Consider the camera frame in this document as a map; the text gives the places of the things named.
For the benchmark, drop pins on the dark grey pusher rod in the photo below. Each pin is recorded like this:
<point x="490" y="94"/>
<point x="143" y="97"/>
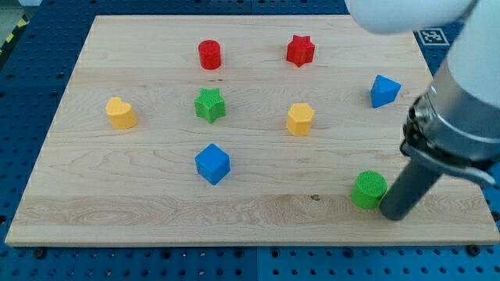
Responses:
<point x="411" y="185"/>

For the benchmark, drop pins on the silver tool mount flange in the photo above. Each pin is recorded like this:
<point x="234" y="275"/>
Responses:
<point x="449" y="130"/>

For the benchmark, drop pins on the green cylinder block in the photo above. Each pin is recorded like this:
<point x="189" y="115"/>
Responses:
<point x="369" y="188"/>

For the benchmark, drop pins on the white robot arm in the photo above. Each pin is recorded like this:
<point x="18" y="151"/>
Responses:
<point x="474" y="55"/>

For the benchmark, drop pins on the yellow hexagon block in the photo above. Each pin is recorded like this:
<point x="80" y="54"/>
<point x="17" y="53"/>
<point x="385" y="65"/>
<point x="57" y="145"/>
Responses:
<point x="300" y="119"/>

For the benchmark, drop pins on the blue triangle block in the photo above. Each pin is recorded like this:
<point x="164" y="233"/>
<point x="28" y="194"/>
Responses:
<point x="384" y="91"/>

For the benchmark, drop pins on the fiducial marker tag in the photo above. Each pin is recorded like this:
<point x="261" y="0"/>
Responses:
<point x="433" y="37"/>

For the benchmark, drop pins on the red star block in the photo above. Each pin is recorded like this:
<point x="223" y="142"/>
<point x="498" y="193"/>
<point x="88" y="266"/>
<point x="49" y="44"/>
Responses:
<point x="300" y="50"/>

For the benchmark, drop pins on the blue cube block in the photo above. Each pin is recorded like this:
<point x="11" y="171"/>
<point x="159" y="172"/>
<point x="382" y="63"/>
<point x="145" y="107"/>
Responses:
<point x="213" y="164"/>

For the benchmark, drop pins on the green star block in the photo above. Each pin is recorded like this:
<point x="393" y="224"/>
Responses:
<point x="210" y="105"/>

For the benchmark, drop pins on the red cylinder block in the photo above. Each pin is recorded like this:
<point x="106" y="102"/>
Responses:
<point x="210" y="54"/>

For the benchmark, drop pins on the wooden board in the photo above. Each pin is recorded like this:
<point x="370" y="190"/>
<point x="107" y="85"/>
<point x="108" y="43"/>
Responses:
<point x="97" y="186"/>

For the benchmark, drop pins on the yellow heart block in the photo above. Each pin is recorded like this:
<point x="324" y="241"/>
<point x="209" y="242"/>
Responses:
<point x="120" y="113"/>

